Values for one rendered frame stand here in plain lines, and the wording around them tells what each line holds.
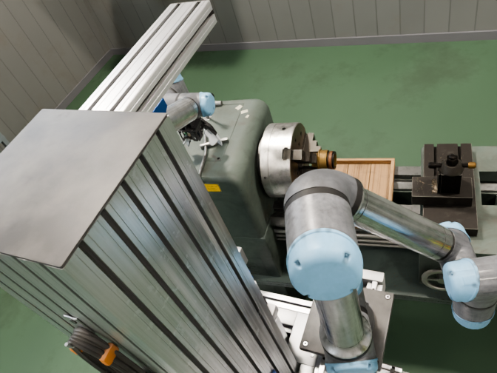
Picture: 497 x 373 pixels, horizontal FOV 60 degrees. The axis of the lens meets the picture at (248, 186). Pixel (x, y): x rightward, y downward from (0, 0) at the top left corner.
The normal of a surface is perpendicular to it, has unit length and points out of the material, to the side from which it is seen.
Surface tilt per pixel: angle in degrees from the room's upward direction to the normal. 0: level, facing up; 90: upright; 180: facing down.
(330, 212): 23
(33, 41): 90
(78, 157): 0
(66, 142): 0
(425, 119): 0
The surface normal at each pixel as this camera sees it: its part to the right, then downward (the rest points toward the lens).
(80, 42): 0.90, 0.10
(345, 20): -0.35, 0.75
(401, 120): -0.27, -0.65
